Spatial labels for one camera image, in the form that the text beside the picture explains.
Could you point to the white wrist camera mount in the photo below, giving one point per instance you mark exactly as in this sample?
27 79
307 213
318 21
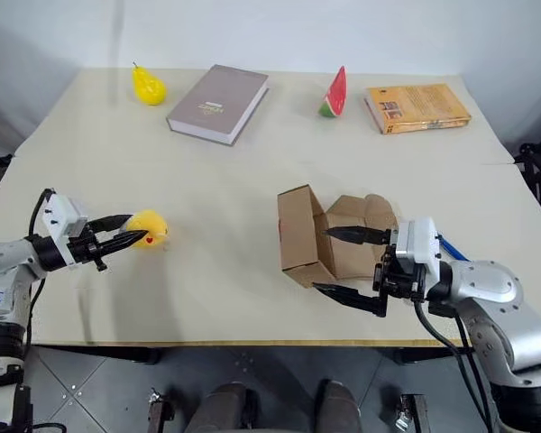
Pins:
417 239
61 212

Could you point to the metal floor bracket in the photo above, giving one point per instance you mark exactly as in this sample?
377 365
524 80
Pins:
160 412
410 412

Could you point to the orange paperback book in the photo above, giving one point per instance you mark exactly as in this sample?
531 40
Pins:
415 106

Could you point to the toy watermelon slice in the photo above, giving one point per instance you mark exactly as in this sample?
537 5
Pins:
336 97

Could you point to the yellow toy pear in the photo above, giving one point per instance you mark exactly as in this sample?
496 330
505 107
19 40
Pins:
149 88

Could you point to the grey hardcover book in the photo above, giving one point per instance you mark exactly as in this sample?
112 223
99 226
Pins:
216 104

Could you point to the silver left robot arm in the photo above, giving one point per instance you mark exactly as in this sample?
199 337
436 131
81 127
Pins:
4 257

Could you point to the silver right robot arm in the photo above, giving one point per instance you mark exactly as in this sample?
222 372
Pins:
500 293

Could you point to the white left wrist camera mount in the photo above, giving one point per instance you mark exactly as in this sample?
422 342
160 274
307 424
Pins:
61 212

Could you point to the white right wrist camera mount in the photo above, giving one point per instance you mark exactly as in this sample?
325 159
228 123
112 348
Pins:
417 239

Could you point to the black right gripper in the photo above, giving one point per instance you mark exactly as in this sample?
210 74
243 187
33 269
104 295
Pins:
401 279

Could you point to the dark rounded shape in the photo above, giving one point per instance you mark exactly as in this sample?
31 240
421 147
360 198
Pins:
338 408
227 408

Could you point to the brown cardboard box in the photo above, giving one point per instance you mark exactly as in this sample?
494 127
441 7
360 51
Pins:
297 239

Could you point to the yellow duck toy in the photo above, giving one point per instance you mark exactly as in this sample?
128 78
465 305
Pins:
151 223

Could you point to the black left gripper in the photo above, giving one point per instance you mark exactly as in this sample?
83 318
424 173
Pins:
85 250

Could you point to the blue pen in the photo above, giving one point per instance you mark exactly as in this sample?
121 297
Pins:
453 248

